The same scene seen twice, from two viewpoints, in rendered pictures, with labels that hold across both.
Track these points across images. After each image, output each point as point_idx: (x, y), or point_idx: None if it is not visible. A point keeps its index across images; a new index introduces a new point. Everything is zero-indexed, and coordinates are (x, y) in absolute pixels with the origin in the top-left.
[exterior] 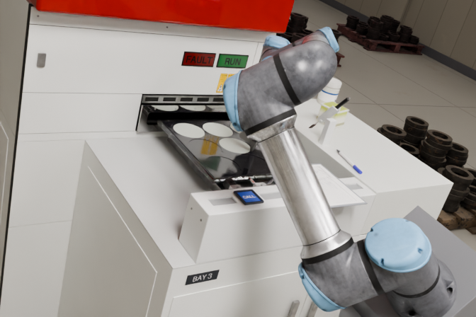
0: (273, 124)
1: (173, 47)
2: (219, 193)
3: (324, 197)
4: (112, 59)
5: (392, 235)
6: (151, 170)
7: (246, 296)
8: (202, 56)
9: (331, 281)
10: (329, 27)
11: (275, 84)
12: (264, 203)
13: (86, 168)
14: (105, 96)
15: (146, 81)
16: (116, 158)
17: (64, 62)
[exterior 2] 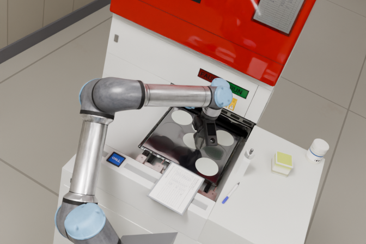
0: (82, 114)
1: (193, 62)
2: (105, 147)
3: (86, 170)
4: (154, 53)
5: (83, 212)
6: (140, 126)
7: (109, 218)
8: (212, 77)
9: (59, 215)
10: (223, 87)
11: (90, 92)
12: (119, 168)
13: None
14: (148, 73)
15: (174, 75)
16: (133, 109)
17: (127, 44)
